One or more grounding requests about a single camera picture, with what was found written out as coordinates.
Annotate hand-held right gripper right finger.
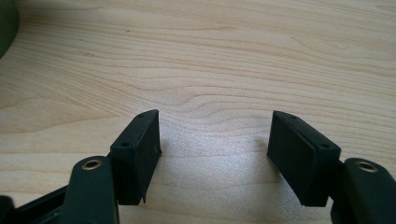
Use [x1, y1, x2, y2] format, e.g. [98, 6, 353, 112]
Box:
[266, 110, 342, 207]

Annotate dark green round object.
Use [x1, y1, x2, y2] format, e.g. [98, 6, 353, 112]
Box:
[0, 0, 21, 60]

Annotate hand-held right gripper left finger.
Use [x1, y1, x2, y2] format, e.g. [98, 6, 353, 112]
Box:
[109, 108, 163, 206]

